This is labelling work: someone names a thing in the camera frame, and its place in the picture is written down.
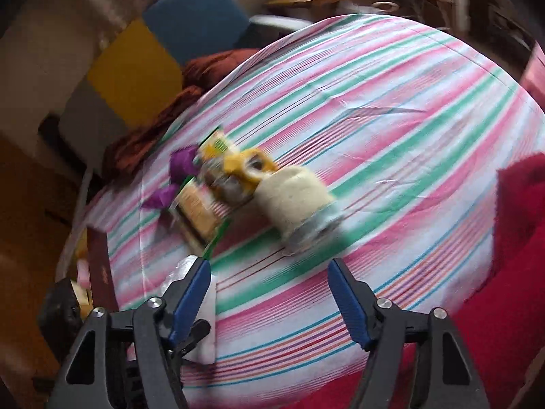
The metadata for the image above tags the grey bed rail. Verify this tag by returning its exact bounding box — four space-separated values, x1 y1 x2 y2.
247 14 313 37

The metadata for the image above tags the pink printed cloth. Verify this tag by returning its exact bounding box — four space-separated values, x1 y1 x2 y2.
523 40 545 113

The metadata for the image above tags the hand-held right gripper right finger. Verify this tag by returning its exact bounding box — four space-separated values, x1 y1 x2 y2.
327 258 490 409

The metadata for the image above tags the gold tin box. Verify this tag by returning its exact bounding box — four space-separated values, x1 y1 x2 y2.
72 225 123 314

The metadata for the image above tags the gold snack packet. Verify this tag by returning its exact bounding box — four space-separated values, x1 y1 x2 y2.
167 175 234 257

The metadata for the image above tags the red blanket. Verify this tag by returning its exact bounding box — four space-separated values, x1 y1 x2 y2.
272 152 545 409

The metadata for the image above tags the grey yellow blue chair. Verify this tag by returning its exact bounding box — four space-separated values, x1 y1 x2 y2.
57 0 252 167

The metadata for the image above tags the black rolled mat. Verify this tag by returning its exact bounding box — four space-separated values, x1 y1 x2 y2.
37 113 73 158

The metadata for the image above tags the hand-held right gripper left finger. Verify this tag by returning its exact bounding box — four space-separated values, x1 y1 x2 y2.
48 258 213 409

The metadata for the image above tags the brown blanket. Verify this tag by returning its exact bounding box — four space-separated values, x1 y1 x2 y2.
102 48 262 175

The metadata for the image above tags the yellow cake packet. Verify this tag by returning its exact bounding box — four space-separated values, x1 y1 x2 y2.
199 131 280 205

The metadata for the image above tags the wooden wardrobe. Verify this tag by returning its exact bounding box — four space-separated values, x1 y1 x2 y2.
0 132 86 409

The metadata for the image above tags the white bed rail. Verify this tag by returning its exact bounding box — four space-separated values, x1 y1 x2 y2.
55 166 96 282

